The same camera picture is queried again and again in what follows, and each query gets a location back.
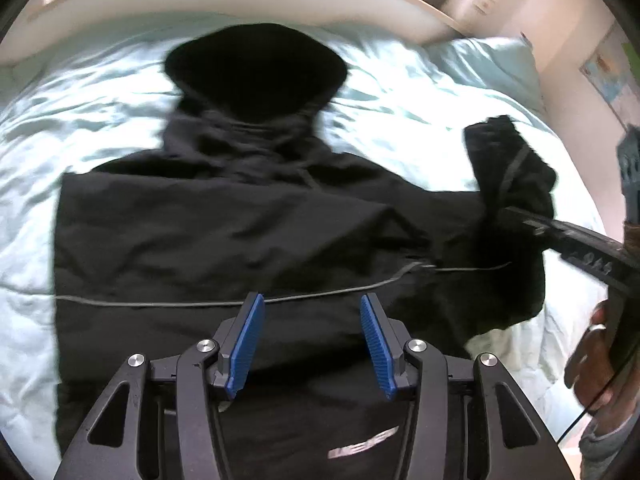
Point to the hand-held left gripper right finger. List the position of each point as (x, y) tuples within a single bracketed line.
[(377, 350)]

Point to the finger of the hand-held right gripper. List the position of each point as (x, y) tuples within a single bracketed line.
[(560, 227), (595, 267)]

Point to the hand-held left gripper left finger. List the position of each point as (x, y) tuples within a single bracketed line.
[(245, 345)]

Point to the black hooded jacket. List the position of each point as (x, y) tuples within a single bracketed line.
[(250, 220)]

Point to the person's right forearm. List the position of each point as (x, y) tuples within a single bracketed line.
[(610, 450)]

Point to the person's right hand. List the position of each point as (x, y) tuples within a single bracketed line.
[(585, 360)]

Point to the light blue pillow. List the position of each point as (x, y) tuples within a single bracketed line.
[(490, 65)]

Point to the light blue quilted blanket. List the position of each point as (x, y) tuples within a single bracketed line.
[(75, 110)]

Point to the wall poster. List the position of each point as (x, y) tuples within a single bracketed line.
[(615, 75)]

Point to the white wall switch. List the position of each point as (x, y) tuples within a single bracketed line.
[(484, 3)]

